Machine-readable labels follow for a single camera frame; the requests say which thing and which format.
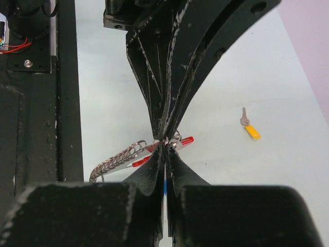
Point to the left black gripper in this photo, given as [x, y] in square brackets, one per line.
[150, 51]

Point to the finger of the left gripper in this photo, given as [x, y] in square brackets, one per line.
[202, 32]

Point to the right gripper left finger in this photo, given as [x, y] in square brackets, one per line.
[127, 213]

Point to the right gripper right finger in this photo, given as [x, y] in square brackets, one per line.
[201, 214]

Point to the key with blue white tag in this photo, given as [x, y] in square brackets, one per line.
[165, 188]

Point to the red handled keyring holder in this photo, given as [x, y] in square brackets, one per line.
[123, 164]

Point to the key with yellow tag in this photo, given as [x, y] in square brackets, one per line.
[244, 121]

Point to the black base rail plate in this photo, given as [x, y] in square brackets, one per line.
[40, 105]

